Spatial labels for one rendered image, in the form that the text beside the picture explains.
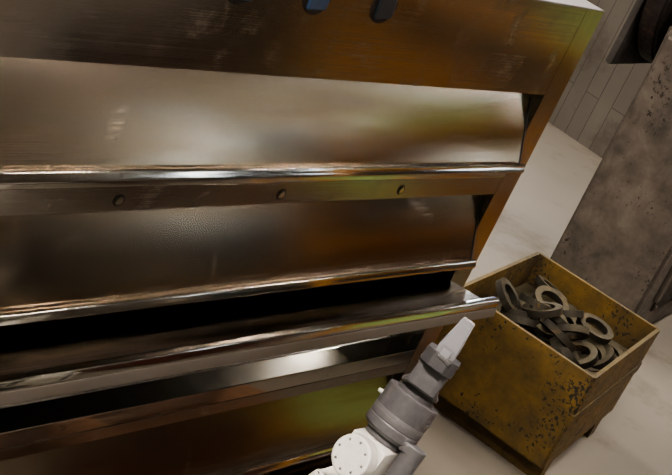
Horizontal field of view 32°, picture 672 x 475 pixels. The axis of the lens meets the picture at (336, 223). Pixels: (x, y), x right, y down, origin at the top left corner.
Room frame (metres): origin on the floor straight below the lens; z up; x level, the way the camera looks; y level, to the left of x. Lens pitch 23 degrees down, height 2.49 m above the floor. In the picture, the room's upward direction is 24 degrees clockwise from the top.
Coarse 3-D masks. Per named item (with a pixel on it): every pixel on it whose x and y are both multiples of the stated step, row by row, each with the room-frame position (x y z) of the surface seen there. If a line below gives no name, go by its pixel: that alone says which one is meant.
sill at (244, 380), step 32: (320, 352) 2.35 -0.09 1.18; (352, 352) 2.41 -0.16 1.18; (384, 352) 2.48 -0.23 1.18; (160, 384) 1.96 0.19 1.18; (192, 384) 2.01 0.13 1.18; (224, 384) 2.06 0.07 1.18; (256, 384) 2.12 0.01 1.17; (288, 384) 2.21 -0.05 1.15; (0, 416) 1.67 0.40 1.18; (32, 416) 1.70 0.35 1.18; (64, 416) 1.74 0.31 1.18; (96, 416) 1.79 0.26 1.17; (128, 416) 1.85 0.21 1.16; (0, 448) 1.63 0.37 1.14
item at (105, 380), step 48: (336, 288) 2.26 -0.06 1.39; (384, 288) 2.35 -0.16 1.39; (432, 288) 2.45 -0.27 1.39; (0, 336) 1.59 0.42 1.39; (48, 336) 1.64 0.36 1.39; (96, 336) 1.69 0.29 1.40; (144, 336) 1.75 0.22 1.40; (192, 336) 1.81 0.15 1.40; (240, 336) 1.87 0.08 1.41; (336, 336) 2.02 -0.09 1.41; (48, 384) 1.49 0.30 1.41; (96, 384) 1.56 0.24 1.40
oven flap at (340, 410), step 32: (352, 384) 2.45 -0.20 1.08; (384, 384) 2.54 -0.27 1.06; (224, 416) 2.11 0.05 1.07; (256, 416) 2.19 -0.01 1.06; (288, 416) 2.27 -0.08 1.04; (320, 416) 2.35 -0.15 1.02; (352, 416) 2.44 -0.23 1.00; (64, 448) 1.78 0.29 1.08; (96, 448) 1.84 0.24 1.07; (128, 448) 1.90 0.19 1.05; (160, 448) 1.97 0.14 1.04; (192, 448) 2.03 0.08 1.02; (224, 448) 2.11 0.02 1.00; (256, 448) 2.18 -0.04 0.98; (288, 448) 2.26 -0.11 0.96; (320, 448) 2.33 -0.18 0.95
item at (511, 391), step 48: (480, 288) 4.62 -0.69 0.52; (528, 288) 5.10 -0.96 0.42; (576, 288) 5.07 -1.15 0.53; (480, 336) 4.34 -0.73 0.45; (528, 336) 4.26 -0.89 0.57; (576, 336) 4.57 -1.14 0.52; (624, 336) 4.94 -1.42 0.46; (480, 384) 4.30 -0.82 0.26; (528, 384) 4.22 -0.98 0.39; (576, 384) 4.15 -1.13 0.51; (624, 384) 4.82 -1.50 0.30; (480, 432) 4.34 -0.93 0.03; (528, 432) 4.18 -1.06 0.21; (576, 432) 4.38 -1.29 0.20
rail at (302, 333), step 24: (408, 312) 2.21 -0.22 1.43; (432, 312) 2.26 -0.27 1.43; (456, 312) 2.34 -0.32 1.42; (264, 336) 1.86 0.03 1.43; (288, 336) 1.91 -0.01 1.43; (312, 336) 1.96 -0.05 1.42; (96, 360) 1.57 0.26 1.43; (120, 360) 1.60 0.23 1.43; (144, 360) 1.63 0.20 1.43; (168, 360) 1.68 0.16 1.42; (0, 384) 1.42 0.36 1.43; (24, 384) 1.45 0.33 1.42
